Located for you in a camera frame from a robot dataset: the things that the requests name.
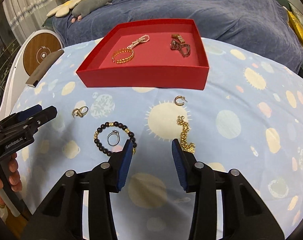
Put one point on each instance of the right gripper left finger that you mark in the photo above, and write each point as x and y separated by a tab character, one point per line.
60	214

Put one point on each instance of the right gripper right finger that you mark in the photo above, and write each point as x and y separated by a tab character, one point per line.
245	215

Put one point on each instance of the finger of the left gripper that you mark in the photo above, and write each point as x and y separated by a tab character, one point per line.
21	116
34	121

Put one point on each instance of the gold hoop earring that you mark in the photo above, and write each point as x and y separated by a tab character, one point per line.
180	100

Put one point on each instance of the gold wristwatch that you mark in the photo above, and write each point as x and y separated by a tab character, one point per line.
178	37

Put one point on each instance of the person's left hand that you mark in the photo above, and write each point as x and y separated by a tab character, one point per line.
14	178

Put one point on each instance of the round wooden white device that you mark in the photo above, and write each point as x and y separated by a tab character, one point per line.
33	51

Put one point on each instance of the blue planet-print tablecloth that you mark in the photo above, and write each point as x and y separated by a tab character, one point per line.
249	117

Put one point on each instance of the white lace curtain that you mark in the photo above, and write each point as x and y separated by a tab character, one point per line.
27	16

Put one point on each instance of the cream flower plush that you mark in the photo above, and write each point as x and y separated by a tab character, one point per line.
63	9

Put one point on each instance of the grey plush toy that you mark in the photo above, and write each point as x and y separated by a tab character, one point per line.
85	7

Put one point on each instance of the red cardboard box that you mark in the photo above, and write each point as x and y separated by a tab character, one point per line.
138	54

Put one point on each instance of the yellow pillow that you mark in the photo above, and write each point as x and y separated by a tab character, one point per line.
296	26

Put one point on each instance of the grey patterned pillow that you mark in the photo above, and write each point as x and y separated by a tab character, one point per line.
297	13

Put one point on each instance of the blue-grey velvet bed cover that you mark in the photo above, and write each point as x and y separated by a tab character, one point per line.
258	26

